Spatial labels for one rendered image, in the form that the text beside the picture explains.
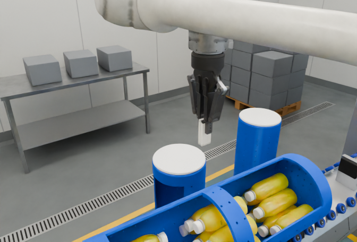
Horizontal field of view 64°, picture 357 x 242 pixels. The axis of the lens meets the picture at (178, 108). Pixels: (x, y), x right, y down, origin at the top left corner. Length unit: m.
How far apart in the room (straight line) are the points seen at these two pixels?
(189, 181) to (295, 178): 0.48
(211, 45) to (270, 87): 3.56
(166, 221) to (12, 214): 2.12
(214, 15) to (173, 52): 4.40
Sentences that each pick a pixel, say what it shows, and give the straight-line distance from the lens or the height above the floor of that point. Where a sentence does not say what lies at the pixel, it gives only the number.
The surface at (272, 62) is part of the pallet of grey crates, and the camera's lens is 4.03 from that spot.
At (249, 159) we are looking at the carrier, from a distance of 2.03.
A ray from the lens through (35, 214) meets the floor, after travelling 2.98.
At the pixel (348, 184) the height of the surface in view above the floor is 0.95.
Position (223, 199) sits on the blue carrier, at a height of 1.23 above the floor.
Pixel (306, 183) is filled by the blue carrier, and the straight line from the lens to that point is 1.30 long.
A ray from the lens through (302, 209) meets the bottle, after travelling 1.25.
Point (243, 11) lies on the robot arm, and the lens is 0.40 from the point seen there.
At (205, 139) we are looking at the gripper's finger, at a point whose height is 1.52.
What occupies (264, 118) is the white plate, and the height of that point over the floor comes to 1.04.
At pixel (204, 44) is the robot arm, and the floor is 1.76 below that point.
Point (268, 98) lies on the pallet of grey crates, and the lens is 4.20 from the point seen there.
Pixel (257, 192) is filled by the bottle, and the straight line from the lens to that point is 1.20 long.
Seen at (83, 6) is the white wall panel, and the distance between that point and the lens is 4.06.
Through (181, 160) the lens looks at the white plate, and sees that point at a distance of 1.49.
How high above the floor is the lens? 1.88
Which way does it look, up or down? 24 degrees down
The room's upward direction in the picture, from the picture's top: straight up
